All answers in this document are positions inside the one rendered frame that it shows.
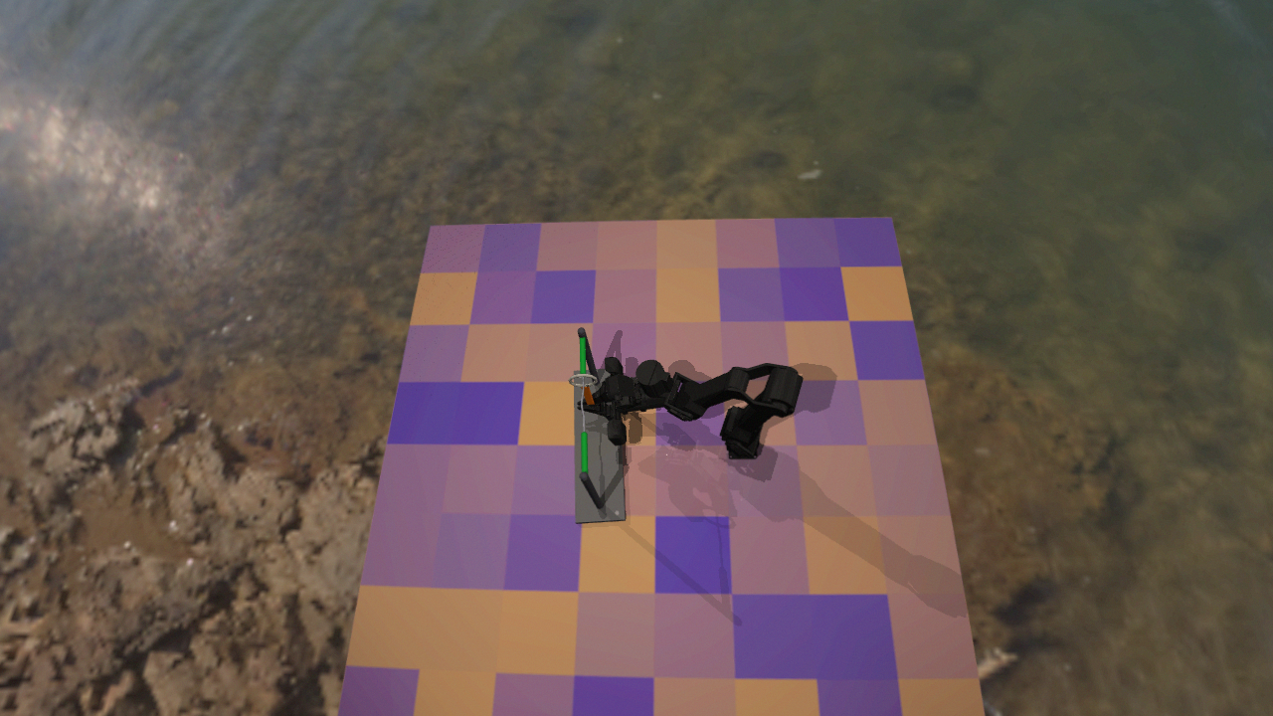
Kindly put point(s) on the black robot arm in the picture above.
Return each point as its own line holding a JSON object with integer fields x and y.
{"x": 742, "y": 427}

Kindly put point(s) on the orange handle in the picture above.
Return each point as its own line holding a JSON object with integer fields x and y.
{"x": 587, "y": 392}

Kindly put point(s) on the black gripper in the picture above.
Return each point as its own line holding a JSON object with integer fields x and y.
{"x": 617, "y": 432}

